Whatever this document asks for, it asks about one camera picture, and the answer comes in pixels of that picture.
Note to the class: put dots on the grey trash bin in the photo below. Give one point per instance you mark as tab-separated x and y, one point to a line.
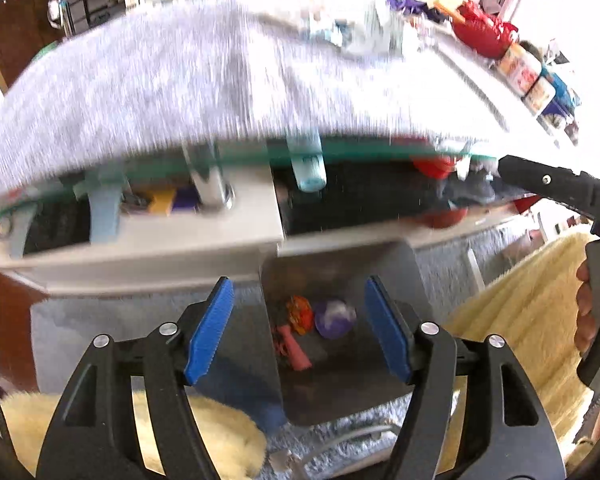
340	390

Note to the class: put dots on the white jar orange label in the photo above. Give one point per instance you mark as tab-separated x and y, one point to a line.
539	96

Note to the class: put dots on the red decorative basket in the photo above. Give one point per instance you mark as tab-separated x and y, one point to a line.
482	30

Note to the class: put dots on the pink plastic piece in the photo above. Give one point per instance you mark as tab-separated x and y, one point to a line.
292	347

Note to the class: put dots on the grey table cloth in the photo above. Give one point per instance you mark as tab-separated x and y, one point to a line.
155	85

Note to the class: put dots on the orange stick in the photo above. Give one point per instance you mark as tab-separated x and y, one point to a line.
447	11

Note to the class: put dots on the blue package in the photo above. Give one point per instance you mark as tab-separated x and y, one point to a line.
562	95

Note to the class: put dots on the yellow box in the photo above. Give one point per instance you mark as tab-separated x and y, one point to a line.
161	201

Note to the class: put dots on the red container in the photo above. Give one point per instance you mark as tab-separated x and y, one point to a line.
432	166

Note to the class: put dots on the orange crumpled wrapper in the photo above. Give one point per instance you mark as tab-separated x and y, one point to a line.
300	315

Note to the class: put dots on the light blue bottle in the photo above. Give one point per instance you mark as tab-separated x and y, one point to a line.
307	170

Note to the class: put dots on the purple cloth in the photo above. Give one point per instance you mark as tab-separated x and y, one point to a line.
410	6

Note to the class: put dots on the grey carpet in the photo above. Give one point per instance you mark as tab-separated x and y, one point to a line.
105	320

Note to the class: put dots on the chrome table leg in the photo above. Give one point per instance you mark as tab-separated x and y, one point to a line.
210	185

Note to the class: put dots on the person's right hand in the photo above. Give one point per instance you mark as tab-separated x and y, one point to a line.
585	320

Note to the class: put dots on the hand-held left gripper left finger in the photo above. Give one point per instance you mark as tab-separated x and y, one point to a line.
207	340

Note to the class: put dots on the purple box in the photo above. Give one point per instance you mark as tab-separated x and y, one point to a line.
186	199

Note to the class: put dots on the blue white wrapper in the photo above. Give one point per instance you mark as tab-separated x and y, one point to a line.
327	30

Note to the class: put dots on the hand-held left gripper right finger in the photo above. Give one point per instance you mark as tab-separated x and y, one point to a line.
387	330

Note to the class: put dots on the white table base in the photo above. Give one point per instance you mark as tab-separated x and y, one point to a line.
155	255

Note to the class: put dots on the dark clothes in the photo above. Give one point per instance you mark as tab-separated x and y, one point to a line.
467	190

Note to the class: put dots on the white charger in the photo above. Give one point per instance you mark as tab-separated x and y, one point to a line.
475	270

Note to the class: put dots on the purple ball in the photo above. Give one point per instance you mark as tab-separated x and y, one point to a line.
335	320

